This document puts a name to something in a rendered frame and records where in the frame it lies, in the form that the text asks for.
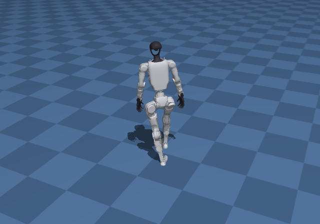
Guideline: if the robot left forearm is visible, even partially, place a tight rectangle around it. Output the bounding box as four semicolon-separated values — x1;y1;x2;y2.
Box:
137;82;144;101

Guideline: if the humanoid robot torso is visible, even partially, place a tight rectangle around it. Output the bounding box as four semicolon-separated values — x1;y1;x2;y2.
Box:
147;58;169;109

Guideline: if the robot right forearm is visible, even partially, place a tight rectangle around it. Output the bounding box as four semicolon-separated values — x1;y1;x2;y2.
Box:
175;78;184;96

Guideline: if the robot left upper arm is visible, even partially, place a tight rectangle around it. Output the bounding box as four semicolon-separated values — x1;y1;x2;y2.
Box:
138;63;148;88

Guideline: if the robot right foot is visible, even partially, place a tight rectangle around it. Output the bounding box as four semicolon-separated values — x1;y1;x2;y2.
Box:
161;138;168;149

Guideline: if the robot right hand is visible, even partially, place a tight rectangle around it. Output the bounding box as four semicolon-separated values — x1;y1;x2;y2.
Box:
177;93;185;108

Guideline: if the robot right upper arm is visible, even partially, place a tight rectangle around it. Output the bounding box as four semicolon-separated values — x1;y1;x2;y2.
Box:
167;60;180;83

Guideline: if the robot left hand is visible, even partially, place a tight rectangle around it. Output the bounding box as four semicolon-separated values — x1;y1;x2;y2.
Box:
136;98;143;112

